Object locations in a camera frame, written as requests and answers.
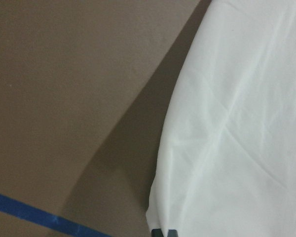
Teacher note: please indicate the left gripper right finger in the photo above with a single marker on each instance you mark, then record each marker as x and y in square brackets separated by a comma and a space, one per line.
[172, 233]

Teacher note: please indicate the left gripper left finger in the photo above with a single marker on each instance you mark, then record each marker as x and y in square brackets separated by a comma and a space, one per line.
[156, 233]

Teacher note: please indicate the white long sleeve t-shirt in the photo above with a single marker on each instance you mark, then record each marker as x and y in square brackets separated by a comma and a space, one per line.
[226, 164]

